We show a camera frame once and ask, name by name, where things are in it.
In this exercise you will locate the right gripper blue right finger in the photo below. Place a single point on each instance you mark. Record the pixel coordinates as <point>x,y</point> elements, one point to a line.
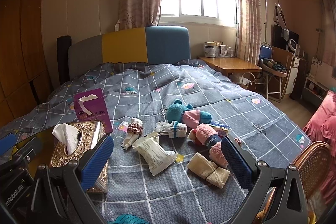
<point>238,165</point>

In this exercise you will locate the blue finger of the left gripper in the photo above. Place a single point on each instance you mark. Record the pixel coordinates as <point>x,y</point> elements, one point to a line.
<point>7,143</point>

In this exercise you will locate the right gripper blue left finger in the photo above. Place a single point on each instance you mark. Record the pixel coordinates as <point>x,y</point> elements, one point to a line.
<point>94,160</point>

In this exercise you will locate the blue Tempo tissue pack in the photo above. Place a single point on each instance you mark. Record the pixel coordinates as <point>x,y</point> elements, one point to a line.
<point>221,129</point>

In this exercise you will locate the pink towel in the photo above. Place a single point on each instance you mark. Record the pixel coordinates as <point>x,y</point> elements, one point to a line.
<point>205,135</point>

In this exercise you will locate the white wet wipes packet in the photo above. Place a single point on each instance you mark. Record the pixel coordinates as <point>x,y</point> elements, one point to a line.
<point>156,157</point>

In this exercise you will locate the white sock blue band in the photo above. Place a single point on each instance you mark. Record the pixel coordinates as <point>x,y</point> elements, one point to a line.
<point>172,130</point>

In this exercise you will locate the ornate gold tissue box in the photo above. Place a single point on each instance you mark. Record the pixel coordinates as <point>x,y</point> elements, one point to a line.
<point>90,132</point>

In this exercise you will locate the gold metal tray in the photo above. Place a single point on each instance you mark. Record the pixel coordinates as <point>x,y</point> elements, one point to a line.
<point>43,147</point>

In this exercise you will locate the beige rolled cloth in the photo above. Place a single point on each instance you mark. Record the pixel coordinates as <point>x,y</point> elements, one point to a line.
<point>208,170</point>

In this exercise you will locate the wooden wardrobe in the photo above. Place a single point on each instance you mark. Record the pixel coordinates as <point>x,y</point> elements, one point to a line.
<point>25,80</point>

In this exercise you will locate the purple cardboard box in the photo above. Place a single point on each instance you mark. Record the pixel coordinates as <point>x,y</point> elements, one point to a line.
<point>91,106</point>

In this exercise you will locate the wicker chair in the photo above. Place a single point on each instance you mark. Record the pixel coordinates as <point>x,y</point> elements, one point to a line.
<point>313,166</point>

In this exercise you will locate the pink blanket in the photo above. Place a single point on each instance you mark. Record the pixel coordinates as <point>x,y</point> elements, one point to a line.
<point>321,127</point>

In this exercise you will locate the grey plaid bed quilt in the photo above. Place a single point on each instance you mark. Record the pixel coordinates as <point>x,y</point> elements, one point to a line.
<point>151,109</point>

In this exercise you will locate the white cabinet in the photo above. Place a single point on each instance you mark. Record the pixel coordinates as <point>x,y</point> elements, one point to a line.
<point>296,72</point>

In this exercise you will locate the blue folding chair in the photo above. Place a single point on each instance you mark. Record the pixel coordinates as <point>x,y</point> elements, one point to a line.
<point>270,69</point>

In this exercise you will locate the wooden desk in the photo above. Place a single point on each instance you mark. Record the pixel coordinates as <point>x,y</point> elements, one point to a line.
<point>227,66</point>

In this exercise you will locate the black rolled mat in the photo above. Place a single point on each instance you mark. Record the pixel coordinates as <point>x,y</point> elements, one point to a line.
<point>63,43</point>

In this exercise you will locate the pink right curtain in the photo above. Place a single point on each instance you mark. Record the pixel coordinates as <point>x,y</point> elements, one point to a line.
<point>248,38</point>

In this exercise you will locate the white tin can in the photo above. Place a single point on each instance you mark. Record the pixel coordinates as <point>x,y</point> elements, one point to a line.
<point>210,49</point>

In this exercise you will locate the small white fan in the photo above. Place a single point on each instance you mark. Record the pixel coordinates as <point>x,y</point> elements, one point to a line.
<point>291,46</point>

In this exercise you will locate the grey yellow blue headboard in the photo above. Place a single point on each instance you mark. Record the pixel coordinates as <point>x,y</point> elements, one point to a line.
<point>152,45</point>

